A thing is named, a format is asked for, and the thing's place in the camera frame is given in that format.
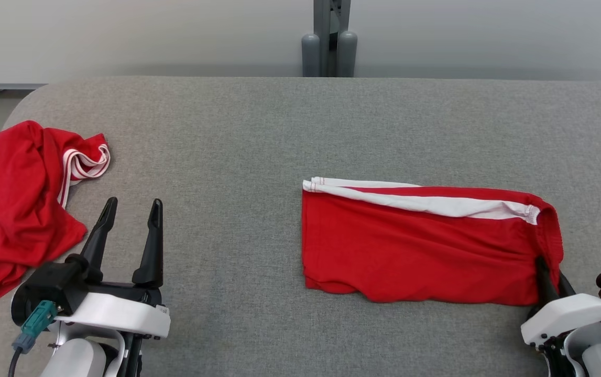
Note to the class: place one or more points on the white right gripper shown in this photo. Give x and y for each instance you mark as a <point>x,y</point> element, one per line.
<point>567,314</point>

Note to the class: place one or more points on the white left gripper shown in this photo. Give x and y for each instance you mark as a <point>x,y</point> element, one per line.
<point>122,317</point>

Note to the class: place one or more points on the red and white basketball jersey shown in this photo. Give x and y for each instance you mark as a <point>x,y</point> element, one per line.
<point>12,209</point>

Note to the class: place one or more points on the red shorts with white trim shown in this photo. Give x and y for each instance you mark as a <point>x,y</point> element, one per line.
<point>410,251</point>

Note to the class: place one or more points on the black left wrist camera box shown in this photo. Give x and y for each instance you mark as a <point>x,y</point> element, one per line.
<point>48,285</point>

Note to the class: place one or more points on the grey metal stand post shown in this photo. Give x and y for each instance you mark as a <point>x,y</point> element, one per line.
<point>329,36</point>

